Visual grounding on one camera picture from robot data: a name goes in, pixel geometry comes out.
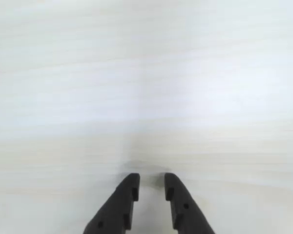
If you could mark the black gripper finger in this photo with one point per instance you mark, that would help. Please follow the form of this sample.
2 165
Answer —
112 209
185 209

